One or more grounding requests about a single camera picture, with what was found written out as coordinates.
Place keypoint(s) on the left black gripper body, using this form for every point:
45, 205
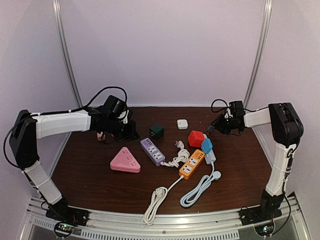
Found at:
114, 128

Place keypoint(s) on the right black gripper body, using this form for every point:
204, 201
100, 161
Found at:
230, 125

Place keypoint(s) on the beige pink plug adapter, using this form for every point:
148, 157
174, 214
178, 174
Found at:
101, 136

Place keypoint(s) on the purple power strip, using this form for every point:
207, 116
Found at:
156, 156

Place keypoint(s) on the dark green cube adapter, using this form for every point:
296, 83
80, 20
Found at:
156, 131

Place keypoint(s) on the blue square plug adapter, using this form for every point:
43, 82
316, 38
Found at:
206, 146

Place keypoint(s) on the pink triangular socket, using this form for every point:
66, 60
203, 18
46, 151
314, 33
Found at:
124, 161

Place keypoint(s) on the red cube socket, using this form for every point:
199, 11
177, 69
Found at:
195, 138

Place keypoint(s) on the light blue power strip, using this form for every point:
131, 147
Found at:
210, 157

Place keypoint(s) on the white charger plug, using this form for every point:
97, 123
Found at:
182, 124

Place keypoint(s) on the black charger plug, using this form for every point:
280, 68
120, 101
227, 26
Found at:
210, 129

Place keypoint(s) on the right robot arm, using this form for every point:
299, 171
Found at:
287, 130

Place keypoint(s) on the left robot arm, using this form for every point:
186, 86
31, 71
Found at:
31, 127

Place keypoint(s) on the orange power strip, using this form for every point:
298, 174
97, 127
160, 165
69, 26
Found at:
191, 164

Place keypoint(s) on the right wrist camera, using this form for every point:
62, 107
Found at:
234, 110

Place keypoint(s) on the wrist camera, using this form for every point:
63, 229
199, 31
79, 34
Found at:
234, 110
117, 109

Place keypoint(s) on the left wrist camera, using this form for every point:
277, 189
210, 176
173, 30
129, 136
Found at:
117, 109

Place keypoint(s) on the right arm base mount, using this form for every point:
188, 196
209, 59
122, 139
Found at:
269, 207

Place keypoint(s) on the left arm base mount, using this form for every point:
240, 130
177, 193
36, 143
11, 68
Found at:
61, 211

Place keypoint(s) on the aluminium front rail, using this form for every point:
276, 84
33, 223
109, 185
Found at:
104, 225

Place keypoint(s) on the right aluminium post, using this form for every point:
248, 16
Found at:
264, 31

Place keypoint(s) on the aluminium post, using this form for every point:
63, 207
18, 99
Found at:
65, 52
264, 31

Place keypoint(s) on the left aluminium post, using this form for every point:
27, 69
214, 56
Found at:
65, 52

